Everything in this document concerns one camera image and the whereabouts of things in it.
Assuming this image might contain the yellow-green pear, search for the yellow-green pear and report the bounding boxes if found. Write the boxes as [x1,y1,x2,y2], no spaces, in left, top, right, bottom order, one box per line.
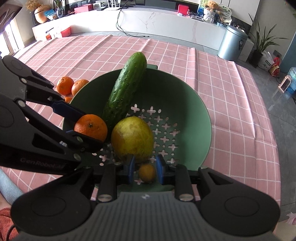
[111,116,154,163]

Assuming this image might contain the orange round vase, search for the orange round vase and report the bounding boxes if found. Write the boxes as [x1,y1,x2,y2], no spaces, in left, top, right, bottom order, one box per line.
[34,5,51,24]

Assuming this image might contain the pink red box back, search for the pink red box back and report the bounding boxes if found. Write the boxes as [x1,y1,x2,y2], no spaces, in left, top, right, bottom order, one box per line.
[74,4,93,14]

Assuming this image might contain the green perforated colander bowl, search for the green perforated colander bowl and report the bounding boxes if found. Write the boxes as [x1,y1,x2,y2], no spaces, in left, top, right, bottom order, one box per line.
[62,64,212,193]

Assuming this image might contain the silver round trash bin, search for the silver round trash bin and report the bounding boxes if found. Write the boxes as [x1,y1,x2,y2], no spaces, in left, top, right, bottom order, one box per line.
[217,25,248,61]

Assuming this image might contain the black cable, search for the black cable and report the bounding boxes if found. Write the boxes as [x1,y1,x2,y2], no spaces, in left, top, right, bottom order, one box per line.
[115,6,150,39]

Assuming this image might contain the pink checkered tablecloth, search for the pink checkered tablecloth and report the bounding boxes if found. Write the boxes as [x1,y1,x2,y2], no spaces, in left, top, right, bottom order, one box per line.
[16,35,281,202]

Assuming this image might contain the teddy bear toy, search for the teddy bear toy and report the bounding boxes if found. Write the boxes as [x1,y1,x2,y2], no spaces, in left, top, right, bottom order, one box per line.
[203,1,222,23]

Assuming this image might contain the red box on cabinet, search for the red box on cabinet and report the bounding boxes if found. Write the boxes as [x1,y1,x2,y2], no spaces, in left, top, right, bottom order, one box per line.
[177,4,190,16]

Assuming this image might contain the small yellow lemon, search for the small yellow lemon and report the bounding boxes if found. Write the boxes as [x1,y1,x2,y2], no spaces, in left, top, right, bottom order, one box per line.
[138,164,156,183]

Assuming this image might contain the potted green plant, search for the potted green plant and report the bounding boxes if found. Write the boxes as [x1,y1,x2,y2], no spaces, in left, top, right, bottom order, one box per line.
[248,14,287,68]

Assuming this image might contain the orange mandarin partly hidden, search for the orange mandarin partly hidden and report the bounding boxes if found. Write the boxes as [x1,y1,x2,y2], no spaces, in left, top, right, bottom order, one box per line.
[64,96,73,103]

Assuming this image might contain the green cucumber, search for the green cucumber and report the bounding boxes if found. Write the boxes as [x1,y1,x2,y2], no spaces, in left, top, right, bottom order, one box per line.
[102,52,147,128]

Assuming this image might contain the red and white bags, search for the red and white bags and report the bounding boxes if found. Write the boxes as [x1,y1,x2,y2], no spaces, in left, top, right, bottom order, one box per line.
[258,51,280,77]

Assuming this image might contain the orange mandarin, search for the orange mandarin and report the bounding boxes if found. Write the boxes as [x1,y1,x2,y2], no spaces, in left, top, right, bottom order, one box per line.
[74,114,108,142]
[56,76,74,95]
[71,79,89,96]

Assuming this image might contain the red box left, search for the red box left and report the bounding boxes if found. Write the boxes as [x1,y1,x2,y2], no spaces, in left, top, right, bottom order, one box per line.
[60,27,71,38]

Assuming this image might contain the white marble tv cabinet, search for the white marble tv cabinet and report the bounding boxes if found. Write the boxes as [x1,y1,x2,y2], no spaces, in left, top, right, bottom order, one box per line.
[32,7,226,50]

